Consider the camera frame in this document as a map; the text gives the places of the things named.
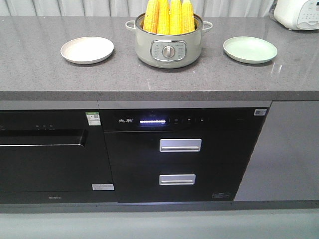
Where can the black drawer disinfection cabinet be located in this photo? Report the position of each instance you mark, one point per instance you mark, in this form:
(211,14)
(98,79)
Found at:
(180,155)

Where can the green electric cooking pot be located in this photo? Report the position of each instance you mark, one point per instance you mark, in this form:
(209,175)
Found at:
(168,51)

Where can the grey cabinet door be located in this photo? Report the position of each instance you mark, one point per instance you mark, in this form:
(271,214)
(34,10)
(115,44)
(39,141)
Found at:
(284,165)

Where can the black built-in dishwasher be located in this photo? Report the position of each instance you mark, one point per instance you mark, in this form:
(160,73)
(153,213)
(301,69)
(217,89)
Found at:
(53,156)

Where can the yellow corn cob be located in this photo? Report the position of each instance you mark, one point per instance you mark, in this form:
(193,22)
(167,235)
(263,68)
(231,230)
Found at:
(151,16)
(175,17)
(163,18)
(187,17)

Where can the white curtain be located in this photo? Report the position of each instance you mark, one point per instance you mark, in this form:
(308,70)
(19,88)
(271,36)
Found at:
(129,8)

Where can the beige plate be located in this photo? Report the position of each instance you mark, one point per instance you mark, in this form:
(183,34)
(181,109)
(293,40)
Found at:
(87,50)

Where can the green plate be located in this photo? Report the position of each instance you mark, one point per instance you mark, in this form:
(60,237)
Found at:
(249,50)

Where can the white blender appliance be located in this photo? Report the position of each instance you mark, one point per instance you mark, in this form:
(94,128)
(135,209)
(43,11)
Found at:
(298,14)

